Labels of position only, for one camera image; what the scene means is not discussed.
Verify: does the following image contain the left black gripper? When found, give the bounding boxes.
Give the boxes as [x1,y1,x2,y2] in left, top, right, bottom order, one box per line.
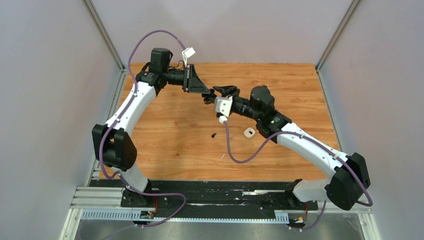
[163,64,211,94]

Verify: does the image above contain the black earbud charging case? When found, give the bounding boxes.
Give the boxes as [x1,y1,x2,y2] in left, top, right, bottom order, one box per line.
[201,94,217,105]

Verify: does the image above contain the white earbud charging case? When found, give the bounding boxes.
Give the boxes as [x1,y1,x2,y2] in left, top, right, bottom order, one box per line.
[243,127,256,139]

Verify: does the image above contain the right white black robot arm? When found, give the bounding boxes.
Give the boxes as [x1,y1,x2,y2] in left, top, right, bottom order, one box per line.
[202,85,374,211]

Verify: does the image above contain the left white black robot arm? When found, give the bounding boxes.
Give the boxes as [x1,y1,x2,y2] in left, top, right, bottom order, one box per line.
[92,48,211,207]

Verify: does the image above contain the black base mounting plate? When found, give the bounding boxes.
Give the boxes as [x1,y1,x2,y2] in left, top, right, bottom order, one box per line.
[114,179,354,220]

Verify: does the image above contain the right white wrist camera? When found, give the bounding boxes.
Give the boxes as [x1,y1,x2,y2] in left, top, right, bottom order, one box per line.
[214,96,233,124]

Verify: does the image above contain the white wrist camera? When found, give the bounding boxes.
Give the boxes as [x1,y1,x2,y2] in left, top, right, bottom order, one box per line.
[181,47,196,67]
[214,96,233,124]

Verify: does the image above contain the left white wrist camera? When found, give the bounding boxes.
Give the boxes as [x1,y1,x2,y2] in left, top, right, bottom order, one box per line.
[181,47,196,67]

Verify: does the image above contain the left aluminium frame post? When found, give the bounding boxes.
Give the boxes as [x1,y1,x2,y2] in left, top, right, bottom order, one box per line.
[82,0,126,72]

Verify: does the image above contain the aluminium frame post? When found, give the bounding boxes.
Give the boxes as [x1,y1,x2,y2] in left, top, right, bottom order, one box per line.
[315,0,362,73]
[82,0,126,72]

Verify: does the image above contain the slotted grey cable duct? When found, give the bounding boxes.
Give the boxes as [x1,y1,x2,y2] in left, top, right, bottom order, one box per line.
[81,210,290,224]

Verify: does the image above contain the right aluminium frame post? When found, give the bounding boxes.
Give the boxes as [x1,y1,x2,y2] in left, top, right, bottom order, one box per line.
[315,0,362,73]

